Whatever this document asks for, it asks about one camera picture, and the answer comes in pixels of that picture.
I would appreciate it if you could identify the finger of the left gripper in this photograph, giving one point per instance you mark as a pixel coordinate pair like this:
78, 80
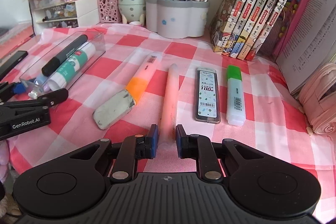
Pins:
18, 88
52, 99

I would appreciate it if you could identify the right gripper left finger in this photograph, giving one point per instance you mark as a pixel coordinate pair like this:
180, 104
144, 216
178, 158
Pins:
126, 155

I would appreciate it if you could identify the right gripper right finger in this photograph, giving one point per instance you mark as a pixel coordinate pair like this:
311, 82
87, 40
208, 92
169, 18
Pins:
200, 149

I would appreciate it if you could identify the green glue stick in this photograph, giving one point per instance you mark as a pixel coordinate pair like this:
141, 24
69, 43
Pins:
67, 71

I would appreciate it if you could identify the clear plastic organizer tray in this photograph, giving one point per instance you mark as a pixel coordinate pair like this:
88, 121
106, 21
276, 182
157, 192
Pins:
35, 67

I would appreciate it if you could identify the black marker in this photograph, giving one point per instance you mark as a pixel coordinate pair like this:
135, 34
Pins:
60, 57

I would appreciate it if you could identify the pink highlighter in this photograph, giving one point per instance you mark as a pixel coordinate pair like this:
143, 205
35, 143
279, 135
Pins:
169, 110

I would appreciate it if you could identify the green highlighter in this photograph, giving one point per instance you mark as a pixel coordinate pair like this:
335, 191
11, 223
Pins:
235, 114

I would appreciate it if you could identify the orange highlighter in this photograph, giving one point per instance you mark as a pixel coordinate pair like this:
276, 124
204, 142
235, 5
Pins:
139, 82

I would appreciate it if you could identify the light blue highlighter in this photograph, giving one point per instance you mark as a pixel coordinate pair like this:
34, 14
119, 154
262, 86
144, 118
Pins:
40, 80

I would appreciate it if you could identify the black smartphone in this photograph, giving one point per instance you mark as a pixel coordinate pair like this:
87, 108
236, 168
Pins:
14, 60

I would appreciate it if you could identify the pencil lead refill case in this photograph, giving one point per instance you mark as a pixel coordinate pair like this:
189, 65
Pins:
207, 108

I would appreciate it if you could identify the white used eraser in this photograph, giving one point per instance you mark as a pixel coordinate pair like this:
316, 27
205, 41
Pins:
113, 109

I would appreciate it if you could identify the pink storage box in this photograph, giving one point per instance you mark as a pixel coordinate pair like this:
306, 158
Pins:
15, 38

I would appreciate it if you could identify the pink checkered tablecloth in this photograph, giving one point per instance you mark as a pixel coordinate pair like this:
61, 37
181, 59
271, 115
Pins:
274, 124

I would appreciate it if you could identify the white drawer organizer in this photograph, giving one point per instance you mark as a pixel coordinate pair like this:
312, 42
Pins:
58, 14

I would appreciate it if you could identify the cream spine comic book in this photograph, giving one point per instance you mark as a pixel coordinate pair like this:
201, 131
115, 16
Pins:
258, 11

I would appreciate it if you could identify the pink perforated pen holder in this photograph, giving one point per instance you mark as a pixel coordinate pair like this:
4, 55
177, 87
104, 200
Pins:
108, 11

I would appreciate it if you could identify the white spine comic book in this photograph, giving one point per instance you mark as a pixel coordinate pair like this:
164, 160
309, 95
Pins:
275, 16

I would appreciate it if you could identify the green egg pen holder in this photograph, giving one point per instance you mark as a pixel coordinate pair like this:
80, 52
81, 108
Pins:
132, 11

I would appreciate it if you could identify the pink pencil case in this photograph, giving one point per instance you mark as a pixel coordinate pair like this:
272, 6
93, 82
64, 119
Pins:
317, 98

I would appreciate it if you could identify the white flower pen holder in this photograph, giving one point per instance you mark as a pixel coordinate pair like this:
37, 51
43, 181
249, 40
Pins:
176, 19

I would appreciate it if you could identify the pink comic book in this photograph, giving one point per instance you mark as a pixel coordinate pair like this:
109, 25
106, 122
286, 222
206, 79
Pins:
224, 22

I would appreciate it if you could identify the pink abacus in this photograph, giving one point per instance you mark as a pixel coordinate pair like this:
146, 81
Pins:
283, 28

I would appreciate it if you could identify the red spine comic book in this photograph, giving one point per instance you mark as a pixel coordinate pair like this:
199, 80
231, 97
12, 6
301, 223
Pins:
256, 21

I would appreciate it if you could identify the blue spine comic book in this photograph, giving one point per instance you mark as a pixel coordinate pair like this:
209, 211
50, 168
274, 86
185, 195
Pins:
238, 36

